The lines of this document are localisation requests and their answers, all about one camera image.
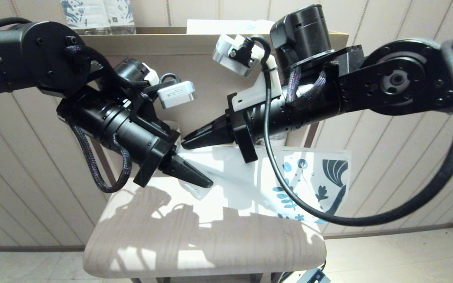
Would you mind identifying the white floral plastic bag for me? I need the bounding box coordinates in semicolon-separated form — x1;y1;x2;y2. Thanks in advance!
175;143;352;224

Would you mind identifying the beige wooden shelf unit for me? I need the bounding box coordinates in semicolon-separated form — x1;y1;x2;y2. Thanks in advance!
48;27;349;283

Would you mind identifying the white tissue pack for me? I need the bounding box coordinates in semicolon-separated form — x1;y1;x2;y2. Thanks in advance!
186;19;276;35

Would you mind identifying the blue electronic device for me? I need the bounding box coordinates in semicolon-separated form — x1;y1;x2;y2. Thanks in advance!
297;268;331;283

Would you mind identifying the black right camera cable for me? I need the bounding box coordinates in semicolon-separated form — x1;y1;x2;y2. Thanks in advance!
230;35;453;227

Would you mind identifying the black camera cable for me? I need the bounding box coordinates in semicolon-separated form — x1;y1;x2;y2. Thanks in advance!
230;35;453;227
142;73;180;95

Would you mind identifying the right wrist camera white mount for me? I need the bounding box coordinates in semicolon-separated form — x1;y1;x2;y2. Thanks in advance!
212;34;284;111

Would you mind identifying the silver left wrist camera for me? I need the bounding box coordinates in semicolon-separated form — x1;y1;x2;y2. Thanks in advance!
157;81;196;109

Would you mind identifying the braided left arm cable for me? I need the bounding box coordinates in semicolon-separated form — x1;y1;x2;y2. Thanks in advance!
71;124;133;194

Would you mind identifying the braided arm cable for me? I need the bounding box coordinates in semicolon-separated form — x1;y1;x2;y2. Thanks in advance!
284;59;339;110
71;124;133;194

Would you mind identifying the braided right arm cable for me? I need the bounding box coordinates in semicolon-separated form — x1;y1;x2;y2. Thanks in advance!
284;59;339;110

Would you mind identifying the black left camera cable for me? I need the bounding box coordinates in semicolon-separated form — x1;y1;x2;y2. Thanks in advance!
142;73;180;95

